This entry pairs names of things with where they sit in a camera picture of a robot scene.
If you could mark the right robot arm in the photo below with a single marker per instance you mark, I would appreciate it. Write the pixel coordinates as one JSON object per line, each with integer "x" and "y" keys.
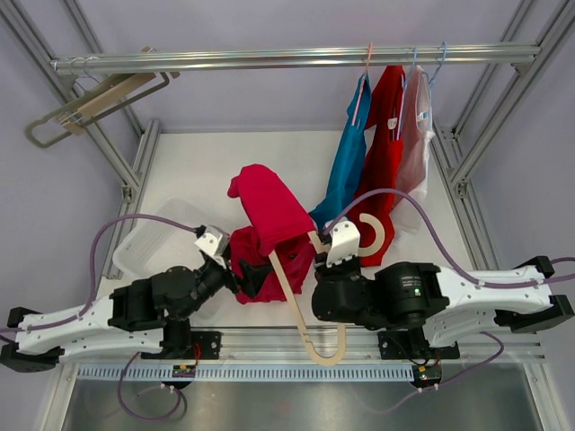
{"x": 439, "y": 304}

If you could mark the light blue hanger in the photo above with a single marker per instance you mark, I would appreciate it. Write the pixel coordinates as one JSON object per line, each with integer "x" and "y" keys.
{"x": 405, "y": 85}

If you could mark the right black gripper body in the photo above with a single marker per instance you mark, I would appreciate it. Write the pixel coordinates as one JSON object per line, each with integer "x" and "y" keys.
{"x": 347, "y": 270}

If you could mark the red t shirt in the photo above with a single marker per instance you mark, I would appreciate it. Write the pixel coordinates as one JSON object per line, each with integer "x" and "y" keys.
{"x": 382, "y": 162}

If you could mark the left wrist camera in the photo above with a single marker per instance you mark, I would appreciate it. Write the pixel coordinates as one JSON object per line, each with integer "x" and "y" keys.
{"x": 214, "y": 243}

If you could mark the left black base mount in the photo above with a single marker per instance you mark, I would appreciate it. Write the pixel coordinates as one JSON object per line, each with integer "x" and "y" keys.
{"x": 189, "y": 345}

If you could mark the aluminium hanging rail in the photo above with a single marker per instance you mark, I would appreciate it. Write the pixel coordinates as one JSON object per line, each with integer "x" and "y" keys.
{"x": 155, "y": 62}

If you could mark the blue t shirt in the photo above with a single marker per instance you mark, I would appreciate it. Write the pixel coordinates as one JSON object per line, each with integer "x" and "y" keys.
{"x": 348, "y": 163}

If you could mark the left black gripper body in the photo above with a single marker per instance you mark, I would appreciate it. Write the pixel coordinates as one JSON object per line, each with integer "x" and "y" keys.
{"x": 214, "y": 277}

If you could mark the right aluminium frame post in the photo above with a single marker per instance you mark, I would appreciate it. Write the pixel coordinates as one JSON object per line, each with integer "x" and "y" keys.
{"x": 458, "y": 154}

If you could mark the white cable duct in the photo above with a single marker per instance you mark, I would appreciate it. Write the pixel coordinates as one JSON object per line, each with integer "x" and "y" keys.
{"x": 251, "y": 373}

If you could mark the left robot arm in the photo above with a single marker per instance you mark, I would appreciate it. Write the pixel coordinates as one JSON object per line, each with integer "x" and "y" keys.
{"x": 149, "y": 318}

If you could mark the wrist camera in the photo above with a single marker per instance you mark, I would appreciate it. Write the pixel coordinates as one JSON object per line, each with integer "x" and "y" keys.
{"x": 342, "y": 243}
{"x": 214, "y": 243}

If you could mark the blue wire hanger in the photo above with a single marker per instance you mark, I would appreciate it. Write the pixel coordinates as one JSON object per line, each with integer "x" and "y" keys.
{"x": 438, "y": 67}

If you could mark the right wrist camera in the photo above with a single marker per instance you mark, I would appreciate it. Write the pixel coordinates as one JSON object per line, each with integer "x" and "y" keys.
{"x": 342, "y": 243}

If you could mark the white t shirt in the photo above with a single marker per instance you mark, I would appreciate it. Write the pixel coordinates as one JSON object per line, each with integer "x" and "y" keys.
{"x": 416, "y": 134}

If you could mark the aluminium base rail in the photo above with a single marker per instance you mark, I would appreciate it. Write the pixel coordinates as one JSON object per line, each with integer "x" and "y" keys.
{"x": 283, "y": 344}

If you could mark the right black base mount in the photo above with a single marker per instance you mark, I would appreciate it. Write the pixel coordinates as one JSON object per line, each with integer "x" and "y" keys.
{"x": 410, "y": 345}

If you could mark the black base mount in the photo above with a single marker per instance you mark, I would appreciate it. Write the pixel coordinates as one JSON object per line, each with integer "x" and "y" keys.
{"x": 410, "y": 345}
{"x": 189, "y": 345}

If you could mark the magenta t shirt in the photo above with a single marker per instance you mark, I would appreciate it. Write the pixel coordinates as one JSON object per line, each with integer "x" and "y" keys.
{"x": 278, "y": 222}

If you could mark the beige empty hanger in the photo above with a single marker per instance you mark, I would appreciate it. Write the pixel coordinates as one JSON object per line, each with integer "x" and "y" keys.
{"x": 112, "y": 94}

